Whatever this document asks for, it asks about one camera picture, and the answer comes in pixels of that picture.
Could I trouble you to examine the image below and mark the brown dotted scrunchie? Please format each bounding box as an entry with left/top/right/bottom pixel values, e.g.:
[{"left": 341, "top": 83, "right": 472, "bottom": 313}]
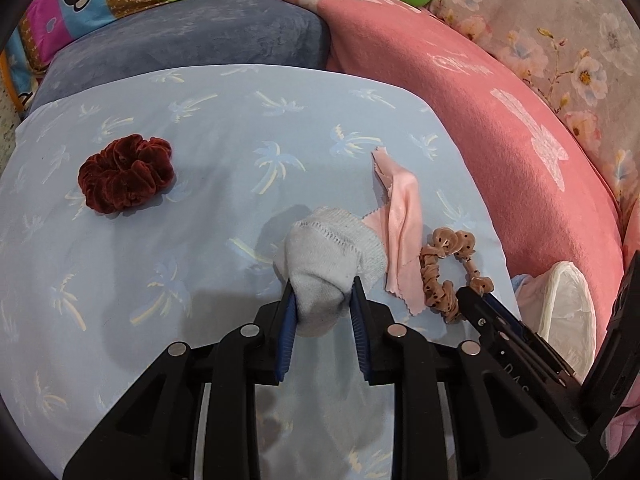
[{"left": 419, "top": 228, "right": 495, "bottom": 324}]

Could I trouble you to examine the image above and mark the pink towel blanket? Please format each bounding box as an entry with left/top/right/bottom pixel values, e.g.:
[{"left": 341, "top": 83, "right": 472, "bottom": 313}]
[{"left": 284, "top": 0, "right": 630, "bottom": 330}]

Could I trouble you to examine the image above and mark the white bag lined trash bin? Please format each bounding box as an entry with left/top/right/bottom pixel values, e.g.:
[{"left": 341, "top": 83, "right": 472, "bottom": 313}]
[{"left": 512, "top": 261, "right": 597, "bottom": 382}]

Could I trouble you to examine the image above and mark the grey floral bed sheet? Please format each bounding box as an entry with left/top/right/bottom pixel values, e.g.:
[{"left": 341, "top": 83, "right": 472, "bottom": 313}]
[{"left": 428, "top": 0, "right": 639, "bottom": 222}]

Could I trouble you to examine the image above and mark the dark red velvet scrunchie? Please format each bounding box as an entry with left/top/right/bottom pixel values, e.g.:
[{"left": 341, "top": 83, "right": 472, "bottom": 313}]
[{"left": 78, "top": 133, "right": 175, "bottom": 214}]

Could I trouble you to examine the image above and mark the pink quilted jacket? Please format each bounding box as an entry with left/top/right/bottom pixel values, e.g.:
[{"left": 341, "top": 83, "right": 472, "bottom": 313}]
[{"left": 605, "top": 377, "right": 640, "bottom": 458}]

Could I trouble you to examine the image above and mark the dark blue velvet pillow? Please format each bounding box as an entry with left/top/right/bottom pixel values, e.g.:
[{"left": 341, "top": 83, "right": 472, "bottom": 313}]
[{"left": 32, "top": 0, "right": 331, "bottom": 110}]

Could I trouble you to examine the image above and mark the pink fabric swatch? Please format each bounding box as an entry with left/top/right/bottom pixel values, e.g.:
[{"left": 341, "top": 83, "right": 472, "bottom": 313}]
[{"left": 362, "top": 148, "right": 426, "bottom": 315}]

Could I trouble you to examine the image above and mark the light grey sock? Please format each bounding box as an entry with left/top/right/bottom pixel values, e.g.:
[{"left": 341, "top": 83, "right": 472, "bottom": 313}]
[{"left": 276, "top": 207, "right": 387, "bottom": 337}]

